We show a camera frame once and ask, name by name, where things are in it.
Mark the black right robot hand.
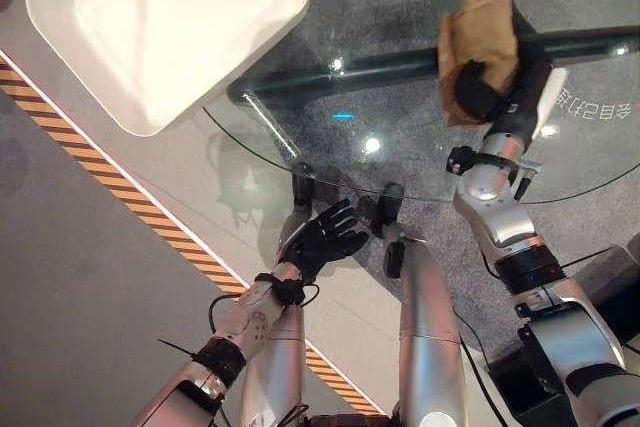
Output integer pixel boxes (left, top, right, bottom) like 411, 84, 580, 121
453, 40, 570, 142

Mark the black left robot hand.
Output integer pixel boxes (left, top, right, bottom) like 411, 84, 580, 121
278, 198, 371, 285

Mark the tan cloth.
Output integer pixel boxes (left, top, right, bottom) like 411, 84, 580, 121
437, 0, 521, 127

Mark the white rectangular plastic basket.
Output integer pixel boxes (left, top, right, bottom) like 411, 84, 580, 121
24, 0, 314, 138

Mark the dark left robot foot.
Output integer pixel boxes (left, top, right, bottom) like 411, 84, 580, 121
292, 161, 316, 208

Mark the dark robot foot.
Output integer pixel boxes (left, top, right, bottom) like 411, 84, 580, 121
292, 161, 316, 208
370, 182, 406, 241

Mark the dark right robot foot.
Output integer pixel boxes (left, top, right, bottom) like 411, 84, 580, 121
370, 182, 406, 241

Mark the silver right robot leg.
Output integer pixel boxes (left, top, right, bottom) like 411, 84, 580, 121
383, 234, 470, 427

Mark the yellow black hazard tape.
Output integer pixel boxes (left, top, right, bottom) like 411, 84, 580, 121
0, 60, 382, 417

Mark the black base box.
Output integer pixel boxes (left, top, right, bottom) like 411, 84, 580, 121
485, 244, 640, 427

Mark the black metal table frame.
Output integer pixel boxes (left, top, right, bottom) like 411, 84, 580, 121
227, 0, 640, 109

